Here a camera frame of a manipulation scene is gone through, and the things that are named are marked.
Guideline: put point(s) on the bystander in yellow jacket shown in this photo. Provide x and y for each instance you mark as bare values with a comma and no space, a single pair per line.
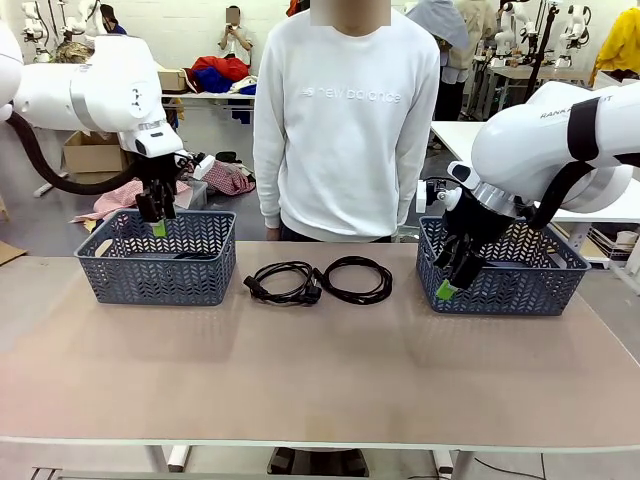
622,45

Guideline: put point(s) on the camouflage cloth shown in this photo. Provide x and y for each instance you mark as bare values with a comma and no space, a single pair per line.
75,52

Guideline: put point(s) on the black stand pole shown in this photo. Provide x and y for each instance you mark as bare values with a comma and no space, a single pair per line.
542,50

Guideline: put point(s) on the clear plastic box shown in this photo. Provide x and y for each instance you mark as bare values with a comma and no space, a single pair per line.
197,195

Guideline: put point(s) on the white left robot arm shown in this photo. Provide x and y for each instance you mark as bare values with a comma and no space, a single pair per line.
100,85

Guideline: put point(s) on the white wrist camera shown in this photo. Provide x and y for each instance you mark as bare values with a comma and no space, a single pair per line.
425,196
204,166

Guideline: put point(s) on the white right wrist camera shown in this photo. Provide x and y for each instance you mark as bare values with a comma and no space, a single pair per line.
425,196

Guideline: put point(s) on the small cardboard box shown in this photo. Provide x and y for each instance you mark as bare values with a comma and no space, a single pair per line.
172,80

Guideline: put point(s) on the bystander in grey hoodie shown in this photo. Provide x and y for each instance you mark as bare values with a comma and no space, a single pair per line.
445,30

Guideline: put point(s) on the bystander holding phone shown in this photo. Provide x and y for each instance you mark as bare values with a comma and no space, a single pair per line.
235,42

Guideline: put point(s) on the large cardboard box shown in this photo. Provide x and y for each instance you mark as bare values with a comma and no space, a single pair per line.
90,155

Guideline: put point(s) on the flat cardboard sheet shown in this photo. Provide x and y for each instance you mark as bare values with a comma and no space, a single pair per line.
10,252

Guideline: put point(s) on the person's right forearm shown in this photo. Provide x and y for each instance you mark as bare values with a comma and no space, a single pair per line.
267,195

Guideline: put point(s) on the red plaid cloth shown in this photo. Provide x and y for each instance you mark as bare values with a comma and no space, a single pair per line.
227,180

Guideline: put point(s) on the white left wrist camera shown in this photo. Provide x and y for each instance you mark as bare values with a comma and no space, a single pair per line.
204,166

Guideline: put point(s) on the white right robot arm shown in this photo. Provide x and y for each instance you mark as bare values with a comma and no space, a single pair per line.
530,140

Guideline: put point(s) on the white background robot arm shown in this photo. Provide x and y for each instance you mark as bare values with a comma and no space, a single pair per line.
575,30
512,25
35,20
92,17

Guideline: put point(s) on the bystander in beige top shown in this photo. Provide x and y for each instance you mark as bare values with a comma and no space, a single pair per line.
475,25

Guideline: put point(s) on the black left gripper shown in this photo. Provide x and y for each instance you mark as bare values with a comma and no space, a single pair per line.
157,170

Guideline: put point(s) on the person in white sweatshirt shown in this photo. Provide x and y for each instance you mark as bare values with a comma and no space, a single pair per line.
345,150

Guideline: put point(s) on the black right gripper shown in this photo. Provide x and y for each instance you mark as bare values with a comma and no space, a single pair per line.
472,217

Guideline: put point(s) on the person's left forearm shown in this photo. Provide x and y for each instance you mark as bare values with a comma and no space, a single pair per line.
415,175

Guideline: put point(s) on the red and blue clothes pile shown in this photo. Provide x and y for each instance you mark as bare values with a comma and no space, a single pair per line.
220,67

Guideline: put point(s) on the person's right hand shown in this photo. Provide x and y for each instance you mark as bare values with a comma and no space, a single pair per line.
273,234

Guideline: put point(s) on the pink cloth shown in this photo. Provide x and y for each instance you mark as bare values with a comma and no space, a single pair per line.
120,197

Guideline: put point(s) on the white table frame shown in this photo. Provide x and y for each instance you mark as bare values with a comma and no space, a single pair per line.
177,457

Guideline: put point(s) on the grey-blue plastic basket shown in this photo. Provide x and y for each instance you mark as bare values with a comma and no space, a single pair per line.
520,295
150,280

